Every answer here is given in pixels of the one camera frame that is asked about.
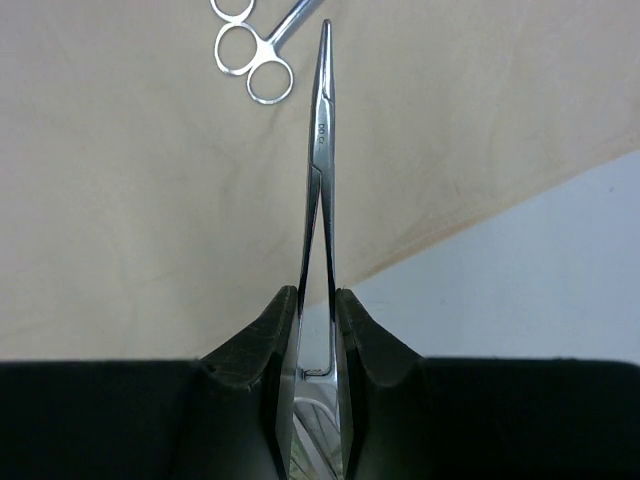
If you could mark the long steel scissors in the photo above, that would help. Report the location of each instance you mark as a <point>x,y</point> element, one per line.
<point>267,49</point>

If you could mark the beige cloth mat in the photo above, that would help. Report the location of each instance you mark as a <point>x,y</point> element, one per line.
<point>487,177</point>

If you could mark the small steel scissors middle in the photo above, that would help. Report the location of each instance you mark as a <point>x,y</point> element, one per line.
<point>232,11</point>

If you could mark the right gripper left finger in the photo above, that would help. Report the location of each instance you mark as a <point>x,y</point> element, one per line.
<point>227,415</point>

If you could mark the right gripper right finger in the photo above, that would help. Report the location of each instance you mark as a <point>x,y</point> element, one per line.
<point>405,416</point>

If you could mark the steel hemostat forceps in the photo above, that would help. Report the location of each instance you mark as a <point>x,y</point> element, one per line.
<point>316,412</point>

